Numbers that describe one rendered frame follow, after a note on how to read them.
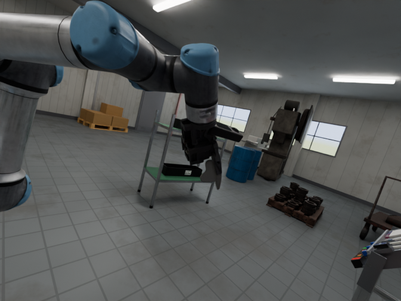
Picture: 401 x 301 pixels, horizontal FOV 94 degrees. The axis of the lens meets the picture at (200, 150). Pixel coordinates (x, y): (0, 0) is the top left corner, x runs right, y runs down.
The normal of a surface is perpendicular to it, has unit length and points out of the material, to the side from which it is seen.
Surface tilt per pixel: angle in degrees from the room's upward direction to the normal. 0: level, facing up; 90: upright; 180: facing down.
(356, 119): 90
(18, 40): 117
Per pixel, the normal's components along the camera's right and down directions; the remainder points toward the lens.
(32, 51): -0.29, 0.75
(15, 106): 0.62, 0.40
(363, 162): -0.67, -0.07
